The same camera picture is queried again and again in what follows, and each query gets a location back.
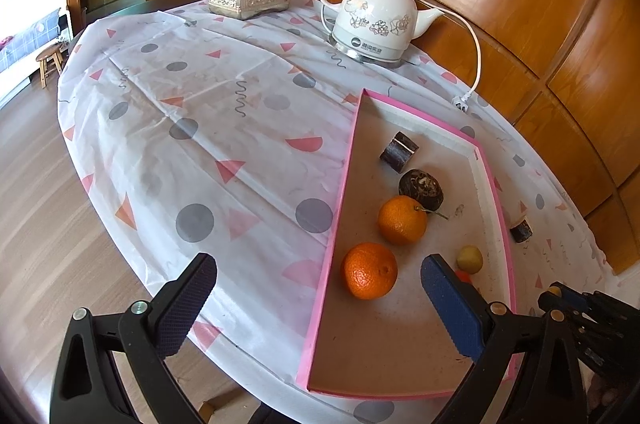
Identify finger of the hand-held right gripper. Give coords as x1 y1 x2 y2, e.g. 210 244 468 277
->
537 292 583 330
552 282 601 305

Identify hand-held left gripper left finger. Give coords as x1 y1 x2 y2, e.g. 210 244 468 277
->
49 252 219 424

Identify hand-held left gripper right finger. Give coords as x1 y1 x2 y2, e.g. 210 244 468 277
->
420 254 591 424

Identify small yellow round fruit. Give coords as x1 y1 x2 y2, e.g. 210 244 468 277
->
456 245 484 275

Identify pink-rimmed shallow tray box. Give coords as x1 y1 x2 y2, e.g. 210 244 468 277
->
296 88 519 401

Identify round orange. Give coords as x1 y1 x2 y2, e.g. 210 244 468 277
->
341 242 399 301

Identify orange with stem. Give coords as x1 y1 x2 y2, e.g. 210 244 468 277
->
377 196 449 247

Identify dark brown round fruit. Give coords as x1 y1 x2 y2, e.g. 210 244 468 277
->
398 169 445 211

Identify dark sugarcane piece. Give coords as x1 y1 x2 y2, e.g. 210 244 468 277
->
379 131 420 175
509 216 534 245

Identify person's right hand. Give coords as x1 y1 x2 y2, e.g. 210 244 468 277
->
586 369 623 422

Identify kettle base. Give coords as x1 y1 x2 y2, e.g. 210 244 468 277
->
327 34 407 67

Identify small wooden stool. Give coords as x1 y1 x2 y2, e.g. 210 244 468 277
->
36 44 64 90

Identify white floral electric kettle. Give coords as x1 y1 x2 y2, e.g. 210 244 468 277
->
318 0 444 54

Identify dark round table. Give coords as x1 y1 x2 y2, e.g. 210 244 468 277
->
67 0 212 50

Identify blue plaid sofa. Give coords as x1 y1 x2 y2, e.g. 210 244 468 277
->
0 8 64 75

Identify white power cable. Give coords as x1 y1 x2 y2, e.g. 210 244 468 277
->
410 0 482 100

